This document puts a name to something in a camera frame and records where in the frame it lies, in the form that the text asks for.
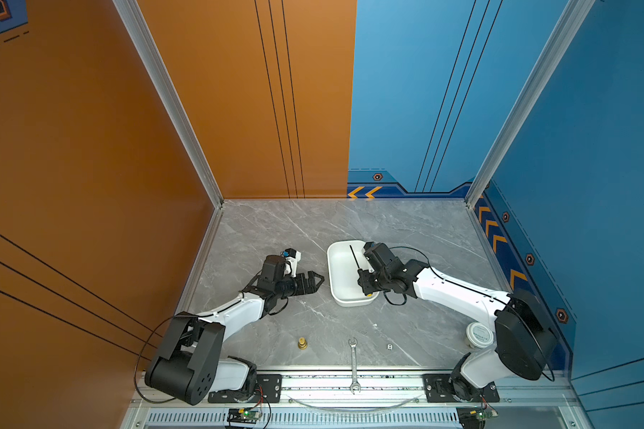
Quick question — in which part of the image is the black yellow screwdriver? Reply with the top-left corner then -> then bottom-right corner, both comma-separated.
349,245 -> 373,281

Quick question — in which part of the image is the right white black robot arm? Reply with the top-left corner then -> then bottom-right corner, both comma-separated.
358,241 -> 558,402

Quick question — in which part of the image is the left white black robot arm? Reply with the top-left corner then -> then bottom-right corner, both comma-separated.
143,249 -> 325,405

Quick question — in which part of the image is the white plastic bin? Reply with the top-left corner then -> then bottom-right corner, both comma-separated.
327,240 -> 379,307

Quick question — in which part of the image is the silver open-end wrench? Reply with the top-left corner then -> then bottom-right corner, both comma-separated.
348,338 -> 361,394

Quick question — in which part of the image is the white round jar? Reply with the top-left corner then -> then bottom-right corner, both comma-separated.
465,322 -> 495,350

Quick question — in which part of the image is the left green circuit board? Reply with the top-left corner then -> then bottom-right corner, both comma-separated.
226,409 -> 263,428

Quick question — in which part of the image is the green circuit board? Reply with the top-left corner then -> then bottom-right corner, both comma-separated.
226,409 -> 263,428
457,409 -> 498,429

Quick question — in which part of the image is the right green circuit board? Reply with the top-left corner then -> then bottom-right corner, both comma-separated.
457,409 -> 498,429

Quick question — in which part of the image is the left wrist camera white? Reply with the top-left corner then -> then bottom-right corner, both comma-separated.
282,248 -> 302,277

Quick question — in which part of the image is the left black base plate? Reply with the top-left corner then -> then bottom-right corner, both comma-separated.
208,374 -> 283,405

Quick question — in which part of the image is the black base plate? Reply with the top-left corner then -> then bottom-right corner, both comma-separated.
422,373 -> 500,403
208,374 -> 283,405

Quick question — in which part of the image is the aluminium front rail frame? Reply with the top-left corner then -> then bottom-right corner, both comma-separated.
121,366 -> 592,428

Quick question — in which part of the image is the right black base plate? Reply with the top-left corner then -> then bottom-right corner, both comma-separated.
422,373 -> 500,403

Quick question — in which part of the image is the clear curved cable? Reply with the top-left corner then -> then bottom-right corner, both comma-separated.
288,395 -> 425,414

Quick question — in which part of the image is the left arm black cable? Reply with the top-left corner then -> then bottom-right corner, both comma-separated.
132,315 -> 184,404

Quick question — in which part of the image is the left aluminium corner post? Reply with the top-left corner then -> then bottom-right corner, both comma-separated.
113,0 -> 224,209

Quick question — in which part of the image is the aluminium corner post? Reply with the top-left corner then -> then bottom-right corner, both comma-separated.
113,0 -> 224,209
464,0 -> 595,209

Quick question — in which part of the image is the right aluminium corner post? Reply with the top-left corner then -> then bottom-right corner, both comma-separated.
464,0 -> 595,209

